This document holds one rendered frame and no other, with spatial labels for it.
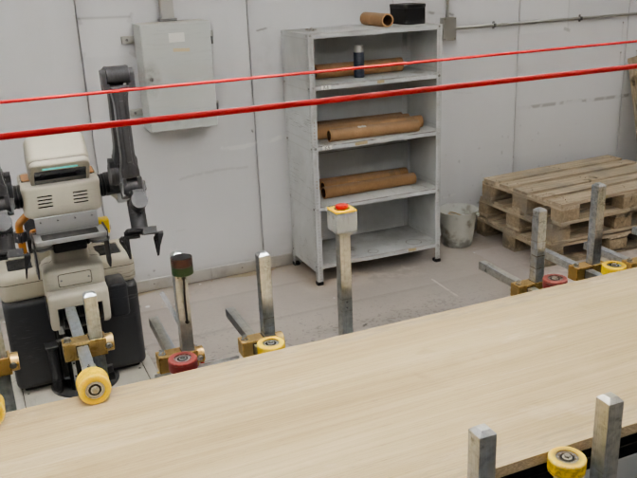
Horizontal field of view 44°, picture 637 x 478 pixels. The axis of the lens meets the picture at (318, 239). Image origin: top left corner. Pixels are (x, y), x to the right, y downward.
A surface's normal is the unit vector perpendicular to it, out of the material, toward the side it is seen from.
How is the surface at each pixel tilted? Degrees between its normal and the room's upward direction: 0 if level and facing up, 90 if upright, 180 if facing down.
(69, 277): 98
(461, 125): 90
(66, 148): 42
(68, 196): 98
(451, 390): 0
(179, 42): 90
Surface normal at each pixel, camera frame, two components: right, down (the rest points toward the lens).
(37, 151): 0.25, -0.51
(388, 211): 0.40, 0.29
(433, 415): -0.04, -0.94
